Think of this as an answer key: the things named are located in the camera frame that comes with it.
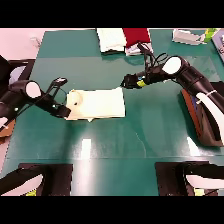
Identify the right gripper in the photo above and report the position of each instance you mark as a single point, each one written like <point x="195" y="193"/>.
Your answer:
<point x="132" y="81"/>

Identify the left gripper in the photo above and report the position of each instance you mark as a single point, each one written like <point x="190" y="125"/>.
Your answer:
<point x="61" y="110"/>

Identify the cream T-shirt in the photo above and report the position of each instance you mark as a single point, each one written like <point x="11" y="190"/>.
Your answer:
<point x="100" y="103"/>

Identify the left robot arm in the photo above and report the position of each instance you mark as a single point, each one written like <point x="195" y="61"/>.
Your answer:
<point x="20" y="90"/>

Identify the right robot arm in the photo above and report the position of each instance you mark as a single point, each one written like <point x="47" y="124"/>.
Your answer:
<point x="191" y="77"/>

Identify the pale grey garment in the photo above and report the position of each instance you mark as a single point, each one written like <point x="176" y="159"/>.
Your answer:
<point x="136" y="50"/>

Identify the red garment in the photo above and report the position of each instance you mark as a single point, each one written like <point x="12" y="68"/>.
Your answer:
<point x="136" y="35"/>

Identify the white garment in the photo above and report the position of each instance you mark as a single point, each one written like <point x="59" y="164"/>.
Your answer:
<point x="110" y="39"/>

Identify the white box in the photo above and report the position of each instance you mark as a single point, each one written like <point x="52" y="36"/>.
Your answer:
<point x="186" y="36"/>

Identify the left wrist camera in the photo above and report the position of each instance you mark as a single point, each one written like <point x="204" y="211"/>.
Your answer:
<point x="59" y="81"/>

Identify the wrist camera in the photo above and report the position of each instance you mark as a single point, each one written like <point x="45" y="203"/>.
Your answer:
<point x="59" y="81"/>
<point x="144" y="49"/>

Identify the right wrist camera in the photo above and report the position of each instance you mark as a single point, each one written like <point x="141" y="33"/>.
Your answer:
<point x="144" y="49"/>

